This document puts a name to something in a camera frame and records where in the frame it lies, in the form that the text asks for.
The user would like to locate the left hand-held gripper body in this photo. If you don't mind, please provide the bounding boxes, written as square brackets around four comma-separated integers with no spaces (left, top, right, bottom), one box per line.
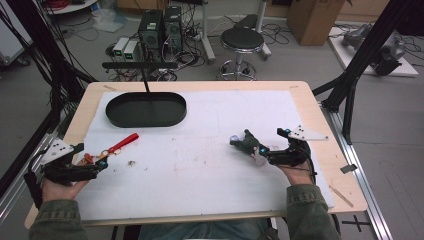
[29,138,101,186]

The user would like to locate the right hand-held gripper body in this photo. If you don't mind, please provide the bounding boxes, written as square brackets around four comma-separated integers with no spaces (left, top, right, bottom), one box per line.
[266,125,330,168]

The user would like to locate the dark green toy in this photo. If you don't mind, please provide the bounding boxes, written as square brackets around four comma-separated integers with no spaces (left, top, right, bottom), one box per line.
[229,129,260,157]

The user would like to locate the red strap keychain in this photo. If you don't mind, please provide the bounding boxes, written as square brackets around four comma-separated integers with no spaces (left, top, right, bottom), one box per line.
[83,132,140,165]

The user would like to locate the person's left hand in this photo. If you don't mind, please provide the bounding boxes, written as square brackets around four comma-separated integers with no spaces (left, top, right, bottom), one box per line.
[41,178,90,204]

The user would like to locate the person's right hand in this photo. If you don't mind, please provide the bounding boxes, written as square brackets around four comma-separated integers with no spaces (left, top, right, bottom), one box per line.
[280,161,316,186]

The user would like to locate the small black tape piece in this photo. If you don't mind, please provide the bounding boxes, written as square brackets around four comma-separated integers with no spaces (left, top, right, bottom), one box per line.
[339,163,358,175]

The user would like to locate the white foam mat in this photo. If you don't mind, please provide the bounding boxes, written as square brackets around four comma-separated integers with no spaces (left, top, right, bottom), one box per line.
[75,89,336,222]

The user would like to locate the thin wooden stick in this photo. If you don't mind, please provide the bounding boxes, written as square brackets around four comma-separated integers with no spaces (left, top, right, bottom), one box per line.
[328,184,355,209]

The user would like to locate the black oval tray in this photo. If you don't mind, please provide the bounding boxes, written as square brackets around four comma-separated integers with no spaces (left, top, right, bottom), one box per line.
[105,91,188,129]

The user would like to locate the person's legs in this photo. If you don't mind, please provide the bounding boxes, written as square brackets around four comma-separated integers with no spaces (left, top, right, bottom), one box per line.
[137,217,272,240]

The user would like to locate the black T-shaped stand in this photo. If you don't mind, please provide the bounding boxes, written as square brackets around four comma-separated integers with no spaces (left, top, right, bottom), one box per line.
[101,61,180,95]

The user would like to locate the white floor board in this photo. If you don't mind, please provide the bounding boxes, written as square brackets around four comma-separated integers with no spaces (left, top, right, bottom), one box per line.
[327,25,420,78]

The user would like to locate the black round stool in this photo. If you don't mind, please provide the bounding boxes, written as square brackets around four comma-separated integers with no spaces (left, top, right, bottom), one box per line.
[218,26,266,82]

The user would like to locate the small white power box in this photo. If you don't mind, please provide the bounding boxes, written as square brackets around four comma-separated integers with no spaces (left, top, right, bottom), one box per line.
[112,36,130,58]
[123,39,141,63]

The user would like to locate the white desk leg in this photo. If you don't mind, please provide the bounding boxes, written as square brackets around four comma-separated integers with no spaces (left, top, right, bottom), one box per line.
[255,0,273,62]
[199,0,217,65]

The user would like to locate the brown cardboard box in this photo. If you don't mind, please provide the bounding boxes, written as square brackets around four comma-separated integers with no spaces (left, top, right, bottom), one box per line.
[286,0,348,47]

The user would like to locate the large black computer tower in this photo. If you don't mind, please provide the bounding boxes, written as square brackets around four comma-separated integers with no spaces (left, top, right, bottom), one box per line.
[137,9,165,62]

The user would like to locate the grey and black machine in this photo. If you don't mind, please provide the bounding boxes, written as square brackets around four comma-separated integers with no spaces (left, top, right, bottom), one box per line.
[341,22,407,77]

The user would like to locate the clear plastic bag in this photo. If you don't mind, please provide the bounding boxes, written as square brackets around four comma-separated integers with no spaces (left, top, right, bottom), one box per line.
[90,7,129,34]

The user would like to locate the slim black computer tower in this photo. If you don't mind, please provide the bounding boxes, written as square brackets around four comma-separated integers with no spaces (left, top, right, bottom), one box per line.
[162,5,184,54]

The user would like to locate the white round table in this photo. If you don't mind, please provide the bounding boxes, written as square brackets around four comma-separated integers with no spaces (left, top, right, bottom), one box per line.
[42,0,100,16]

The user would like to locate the black wrist strap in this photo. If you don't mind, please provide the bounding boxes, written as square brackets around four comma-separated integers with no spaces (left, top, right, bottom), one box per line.
[22,170,45,210]

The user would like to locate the aluminium rail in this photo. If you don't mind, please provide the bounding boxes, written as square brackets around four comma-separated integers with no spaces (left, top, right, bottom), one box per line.
[319,101,395,240]
[0,106,78,225]

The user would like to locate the black frame strut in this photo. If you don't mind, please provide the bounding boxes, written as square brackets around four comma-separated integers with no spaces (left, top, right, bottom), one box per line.
[0,0,98,201]
[311,0,424,146]

